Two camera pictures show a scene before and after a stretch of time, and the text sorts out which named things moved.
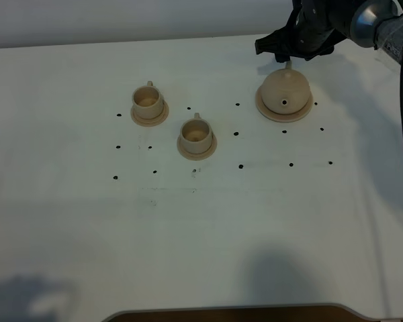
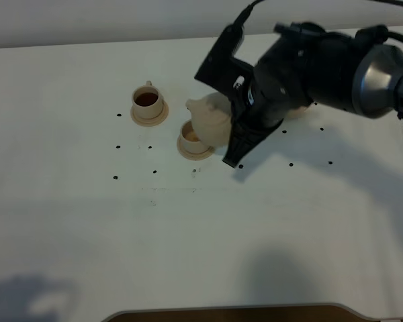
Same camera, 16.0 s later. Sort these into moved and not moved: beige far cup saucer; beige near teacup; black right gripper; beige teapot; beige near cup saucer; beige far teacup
Moved: black right gripper; beige teapot
Not moved: beige near cup saucer; beige far cup saucer; beige far teacup; beige near teacup
